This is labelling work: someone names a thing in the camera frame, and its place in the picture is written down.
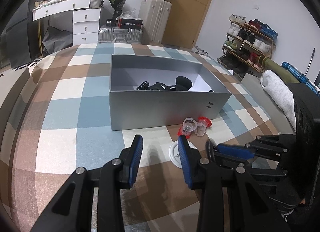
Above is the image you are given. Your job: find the red clear hair clip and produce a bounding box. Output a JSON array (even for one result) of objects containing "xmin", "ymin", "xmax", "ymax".
[
  {"xmin": 194, "ymin": 116, "xmax": 212, "ymax": 137},
  {"xmin": 177, "ymin": 118, "xmax": 197, "ymax": 139}
]

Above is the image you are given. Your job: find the white round pin badge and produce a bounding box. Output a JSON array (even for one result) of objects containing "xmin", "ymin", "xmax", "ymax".
[{"xmin": 169, "ymin": 136, "xmax": 201, "ymax": 170}]

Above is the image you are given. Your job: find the black spiral hair tie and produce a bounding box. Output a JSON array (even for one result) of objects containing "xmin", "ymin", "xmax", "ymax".
[{"xmin": 135, "ymin": 81, "xmax": 151, "ymax": 91}]

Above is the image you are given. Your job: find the grey box lid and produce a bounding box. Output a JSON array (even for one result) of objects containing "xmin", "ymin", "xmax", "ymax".
[{"xmin": 241, "ymin": 74, "xmax": 296, "ymax": 134}]

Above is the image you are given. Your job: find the white pillow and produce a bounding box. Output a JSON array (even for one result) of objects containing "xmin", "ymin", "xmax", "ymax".
[{"xmin": 260, "ymin": 70, "xmax": 296, "ymax": 131}]

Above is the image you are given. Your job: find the olive green rolled blanket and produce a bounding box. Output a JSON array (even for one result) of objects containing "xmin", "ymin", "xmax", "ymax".
[{"xmin": 258, "ymin": 56, "xmax": 299, "ymax": 84}]

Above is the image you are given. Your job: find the checkered bed sheet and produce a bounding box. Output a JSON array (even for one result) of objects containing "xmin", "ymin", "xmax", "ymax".
[{"xmin": 1, "ymin": 44, "xmax": 280, "ymax": 231}]

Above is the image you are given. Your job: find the shoe rack with shoes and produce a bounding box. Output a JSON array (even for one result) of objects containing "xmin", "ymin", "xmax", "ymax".
[{"xmin": 217, "ymin": 14, "xmax": 278, "ymax": 80}]

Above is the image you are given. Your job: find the black hair accessories pile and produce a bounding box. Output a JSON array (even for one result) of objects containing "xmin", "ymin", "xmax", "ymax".
[{"xmin": 147, "ymin": 82, "xmax": 176, "ymax": 91}]

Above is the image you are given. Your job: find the grey cardboard box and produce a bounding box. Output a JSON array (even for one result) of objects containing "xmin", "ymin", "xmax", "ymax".
[{"xmin": 109, "ymin": 54, "xmax": 231, "ymax": 131}]

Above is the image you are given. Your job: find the wooden door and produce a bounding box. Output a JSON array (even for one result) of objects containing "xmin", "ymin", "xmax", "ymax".
[{"xmin": 162, "ymin": 0, "xmax": 211, "ymax": 49}]

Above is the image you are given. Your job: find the white upright suitcase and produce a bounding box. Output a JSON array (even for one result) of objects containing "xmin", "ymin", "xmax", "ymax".
[{"xmin": 138, "ymin": 0, "xmax": 171, "ymax": 45}]

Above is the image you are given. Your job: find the silver suitcase lying flat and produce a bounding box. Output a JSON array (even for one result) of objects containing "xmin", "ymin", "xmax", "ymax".
[{"xmin": 98, "ymin": 27, "xmax": 143, "ymax": 44}]

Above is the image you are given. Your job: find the black refrigerator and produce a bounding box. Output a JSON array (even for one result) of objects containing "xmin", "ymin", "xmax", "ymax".
[{"xmin": 1, "ymin": 0, "xmax": 31, "ymax": 69}]

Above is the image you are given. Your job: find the black red box on suitcase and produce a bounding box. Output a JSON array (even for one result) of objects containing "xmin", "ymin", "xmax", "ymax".
[{"xmin": 118, "ymin": 17, "xmax": 143, "ymax": 30}]

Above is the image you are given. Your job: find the white desk with drawers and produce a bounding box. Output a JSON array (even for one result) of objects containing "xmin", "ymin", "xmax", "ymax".
[{"xmin": 32, "ymin": 0, "xmax": 102, "ymax": 45}]

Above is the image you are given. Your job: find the dark green flower bouquet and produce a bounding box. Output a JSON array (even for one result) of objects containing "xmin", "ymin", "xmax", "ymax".
[{"xmin": 109, "ymin": 0, "xmax": 126, "ymax": 20}]

